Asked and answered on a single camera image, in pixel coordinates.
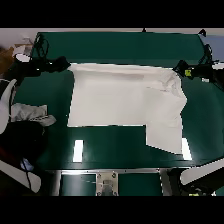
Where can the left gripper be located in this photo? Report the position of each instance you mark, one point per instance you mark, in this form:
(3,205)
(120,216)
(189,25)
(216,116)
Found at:
(60,64)

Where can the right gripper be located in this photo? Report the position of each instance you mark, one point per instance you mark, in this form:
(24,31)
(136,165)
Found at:
(183,69)

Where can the white T-shirt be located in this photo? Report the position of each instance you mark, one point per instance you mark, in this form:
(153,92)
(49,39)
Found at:
(110,100)

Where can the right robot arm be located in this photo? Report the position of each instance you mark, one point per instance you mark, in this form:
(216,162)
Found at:
(200,171)

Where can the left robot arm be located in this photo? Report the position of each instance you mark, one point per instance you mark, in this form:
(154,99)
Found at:
(6,103)

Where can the grey garment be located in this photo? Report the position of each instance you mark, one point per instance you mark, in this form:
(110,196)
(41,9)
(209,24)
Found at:
(28,112)

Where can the silver frame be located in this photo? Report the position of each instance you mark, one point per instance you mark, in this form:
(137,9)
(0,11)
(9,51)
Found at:
(106,183)

